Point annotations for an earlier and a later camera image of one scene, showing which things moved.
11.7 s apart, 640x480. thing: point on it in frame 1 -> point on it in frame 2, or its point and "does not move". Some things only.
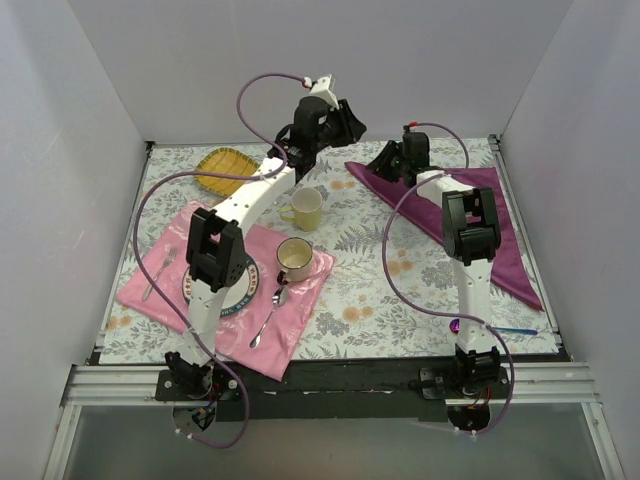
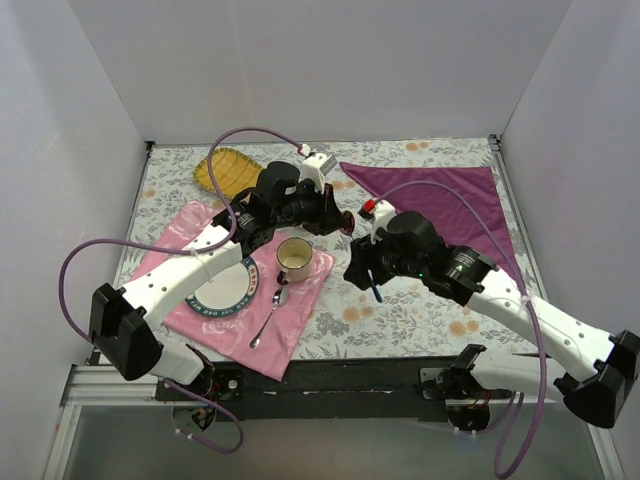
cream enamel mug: x=295 y=258 does not move
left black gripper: x=343 y=123 -> x=325 y=212
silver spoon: x=279 y=299 does not move
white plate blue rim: x=238 y=297 does not move
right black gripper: x=388 y=158 -> x=364 y=261
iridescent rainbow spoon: x=455 y=327 -> x=375 y=289
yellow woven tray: x=227 y=161 does not move
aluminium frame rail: x=109 y=386 does not move
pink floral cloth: x=261 y=337 does not move
